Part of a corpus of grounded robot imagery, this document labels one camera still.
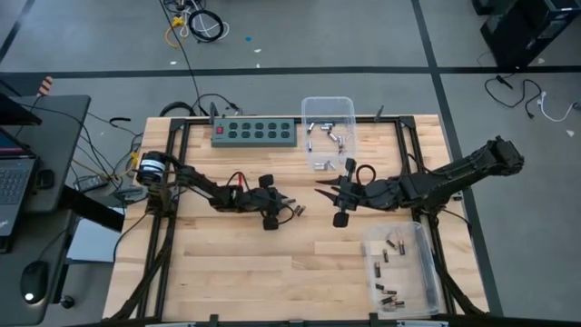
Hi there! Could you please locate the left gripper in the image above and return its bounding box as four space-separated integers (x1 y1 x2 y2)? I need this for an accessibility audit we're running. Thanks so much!
238 173 292 218

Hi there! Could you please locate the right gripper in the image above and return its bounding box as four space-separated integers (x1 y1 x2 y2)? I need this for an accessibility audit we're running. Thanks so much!
314 157 372 213

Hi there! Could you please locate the grey power strip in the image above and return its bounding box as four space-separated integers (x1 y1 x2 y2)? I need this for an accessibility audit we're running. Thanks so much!
211 117 298 148

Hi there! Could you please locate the clear plastic bin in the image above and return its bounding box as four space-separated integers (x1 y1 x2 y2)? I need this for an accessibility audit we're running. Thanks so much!
300 95 358 173
362 221 440 319

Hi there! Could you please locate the black power adapter brick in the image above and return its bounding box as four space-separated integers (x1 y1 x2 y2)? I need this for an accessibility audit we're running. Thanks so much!
74 175 110 193

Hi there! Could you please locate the white box under table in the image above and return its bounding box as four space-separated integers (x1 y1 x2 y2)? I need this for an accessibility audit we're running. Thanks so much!
66 217 124 264

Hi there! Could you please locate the black side desk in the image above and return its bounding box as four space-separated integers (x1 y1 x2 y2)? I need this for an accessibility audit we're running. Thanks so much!
0 94 92 214

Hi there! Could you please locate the small black desk device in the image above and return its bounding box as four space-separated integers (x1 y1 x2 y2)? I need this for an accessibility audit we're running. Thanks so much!
34 168 56 190

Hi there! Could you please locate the black computer tower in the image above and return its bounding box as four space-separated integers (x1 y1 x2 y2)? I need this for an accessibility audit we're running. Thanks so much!
479 0 581 70

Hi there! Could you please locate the black computer mouse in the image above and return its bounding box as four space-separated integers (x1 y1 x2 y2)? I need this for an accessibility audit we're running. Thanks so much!
19 261 50 305

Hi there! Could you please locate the orange black striped marker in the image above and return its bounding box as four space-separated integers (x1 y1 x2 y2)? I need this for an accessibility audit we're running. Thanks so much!
37 75 55 97

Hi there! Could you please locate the laptop computer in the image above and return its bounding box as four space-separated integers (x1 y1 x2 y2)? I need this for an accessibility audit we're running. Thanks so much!
0 126 38 238

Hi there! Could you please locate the black tilted screen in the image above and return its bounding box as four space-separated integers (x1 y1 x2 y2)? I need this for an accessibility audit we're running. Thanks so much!
0 93 43 127

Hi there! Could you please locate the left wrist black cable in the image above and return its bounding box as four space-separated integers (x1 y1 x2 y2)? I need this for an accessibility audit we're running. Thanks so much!
275 204 296 226

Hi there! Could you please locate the red cable tie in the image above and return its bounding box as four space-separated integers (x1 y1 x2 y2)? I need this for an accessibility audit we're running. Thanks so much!
226 171 251 192

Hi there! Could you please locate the black table frame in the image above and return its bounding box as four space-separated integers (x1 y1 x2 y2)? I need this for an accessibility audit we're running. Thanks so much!
108 115 485 327

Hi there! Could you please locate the long black floor cable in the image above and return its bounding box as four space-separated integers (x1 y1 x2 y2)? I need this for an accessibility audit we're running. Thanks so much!
158 0 203 114

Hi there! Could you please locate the coiled black cable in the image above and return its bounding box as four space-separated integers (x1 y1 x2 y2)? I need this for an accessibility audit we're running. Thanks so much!
187 8 225 44

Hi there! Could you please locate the black floor cable with plug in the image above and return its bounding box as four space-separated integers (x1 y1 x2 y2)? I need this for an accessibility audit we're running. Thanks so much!
483 74 543 120

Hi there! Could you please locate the yellow floor cable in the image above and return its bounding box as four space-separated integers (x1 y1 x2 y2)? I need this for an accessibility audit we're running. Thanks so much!
163 15 186 48

